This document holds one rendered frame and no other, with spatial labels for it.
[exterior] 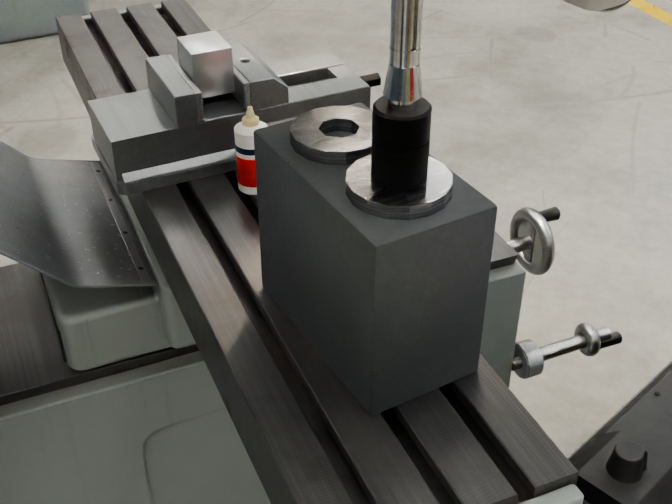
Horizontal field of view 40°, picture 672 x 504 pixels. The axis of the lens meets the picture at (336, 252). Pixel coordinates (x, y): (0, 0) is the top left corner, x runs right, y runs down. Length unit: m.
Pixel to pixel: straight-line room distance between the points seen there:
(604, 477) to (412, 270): 0.58
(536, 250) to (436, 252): 0.84
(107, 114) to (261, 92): 0.19
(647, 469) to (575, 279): 1.37
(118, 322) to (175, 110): 0.27
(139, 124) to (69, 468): 0.46
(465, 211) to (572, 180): 2.29
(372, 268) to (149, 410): 0.60
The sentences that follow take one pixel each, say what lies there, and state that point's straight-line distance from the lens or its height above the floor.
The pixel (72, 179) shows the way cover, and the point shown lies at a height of 0.87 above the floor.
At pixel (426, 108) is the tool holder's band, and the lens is 0.74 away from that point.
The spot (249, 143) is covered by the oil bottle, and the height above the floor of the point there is 1.01.
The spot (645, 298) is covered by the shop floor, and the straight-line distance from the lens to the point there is 2.59.
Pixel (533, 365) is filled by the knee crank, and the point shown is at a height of 0.53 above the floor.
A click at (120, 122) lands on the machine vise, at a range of 1.17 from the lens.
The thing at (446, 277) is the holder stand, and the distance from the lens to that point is 0.78.
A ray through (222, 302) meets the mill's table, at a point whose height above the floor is 0.93.
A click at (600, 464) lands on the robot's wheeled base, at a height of 0.61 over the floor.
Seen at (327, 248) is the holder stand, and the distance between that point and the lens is 0.79.
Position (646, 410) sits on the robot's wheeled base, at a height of 0.59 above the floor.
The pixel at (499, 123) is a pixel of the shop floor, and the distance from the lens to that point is 3.34.
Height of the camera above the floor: 1.53
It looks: 36 degrees down
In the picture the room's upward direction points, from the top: straight up
